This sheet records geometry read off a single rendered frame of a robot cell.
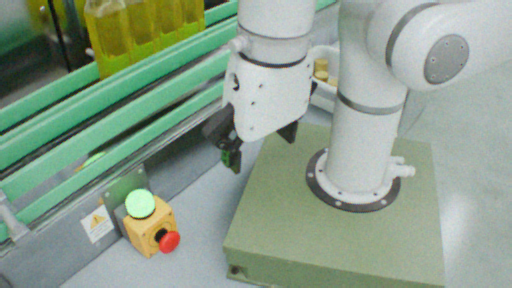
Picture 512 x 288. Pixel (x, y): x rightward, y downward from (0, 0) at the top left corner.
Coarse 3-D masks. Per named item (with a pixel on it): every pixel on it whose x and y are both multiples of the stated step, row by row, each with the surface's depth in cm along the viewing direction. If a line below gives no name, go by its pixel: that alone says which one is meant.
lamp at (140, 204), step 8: (136, 192) 57; (144, 192) 57; (128, 200) 56; (136, 200) 55; (144, 200) 56; (152, 200) 57; (128, 208) 55; (136, 208) 55; (144, 208) 55; (152, 208) 57; (136, 216) 56; (144, 216) 56
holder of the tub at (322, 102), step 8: (320, 88) 83; (312, 96) 86; (320, 96) 84; (328, 96) 83; (312, 104) 87; (320, 104) 86; (328, 104) 84; (312, 112) 88; (320, 112) 87; (328, 112) 85; (328, 120) 86
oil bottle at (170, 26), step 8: (160, 0) 63; (168, 0) 64; (176, 0) 66; (160, 8) 64; (168, 8) 65; (176, 8) 67; (160, 16) 65; (168, 16) 66; (176, 16) 68; (160, 24) 66; (168, 24) 67; (176, 24) 68; (160, 32) 67; (168, 32) 68; (176, 32) 69; (160, 40) 68; (168, 40) 69; (176, 40) 70
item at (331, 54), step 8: (312, 48) 94; (320, 48) 96; (328, 48) 95; (312, 56) 94; (320, 56) 97; (328, 56) 96; (336, 56) 95; (328, 64) 97; (336, 64) 96; (328, 72) 98; (336, 72) 97; (328, 80) 96; (328, 88) 81; (336, 88) 81
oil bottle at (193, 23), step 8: (184, 0) 67; (192, 0) 69; (200, 0) 70; (184, 8) 68; (192, 8) 70; (200, 8) 71; (184, 16) 69; (192, 16) 71; (200, 16) 72; (184, 24) 70; (192, 24) 72; (200, 24) 73; (184, 32) 72; (192, 32) 73
